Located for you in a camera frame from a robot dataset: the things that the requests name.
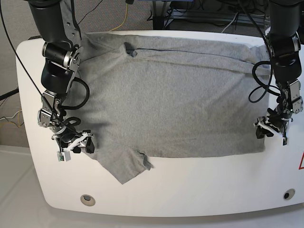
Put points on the black table leg stand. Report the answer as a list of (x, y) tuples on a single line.
[(159, 9)]

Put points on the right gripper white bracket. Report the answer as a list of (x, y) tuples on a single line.
[(75, 143)]

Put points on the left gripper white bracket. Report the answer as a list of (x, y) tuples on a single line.
[(274, 123)]

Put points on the red triangle sticker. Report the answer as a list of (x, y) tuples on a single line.
[(301, 166)]

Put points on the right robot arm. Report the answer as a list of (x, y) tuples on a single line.
[(62, 50)]

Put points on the right table grommet hole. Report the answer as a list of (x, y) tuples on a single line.
[(289, 194)]

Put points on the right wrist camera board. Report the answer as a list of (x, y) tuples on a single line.
[(63, 156)]

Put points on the table grommet hole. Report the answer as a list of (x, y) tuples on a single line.
[(289, 194), (87, 200)]

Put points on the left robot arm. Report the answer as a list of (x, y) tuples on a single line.
[(283, 45)]

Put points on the grey T-shirt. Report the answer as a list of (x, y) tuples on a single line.
[(167, 97)]

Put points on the left table grommet hole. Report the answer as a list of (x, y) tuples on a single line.
[(87, 200)]

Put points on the black bar behind table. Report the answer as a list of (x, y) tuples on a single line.
[(34, 37)]

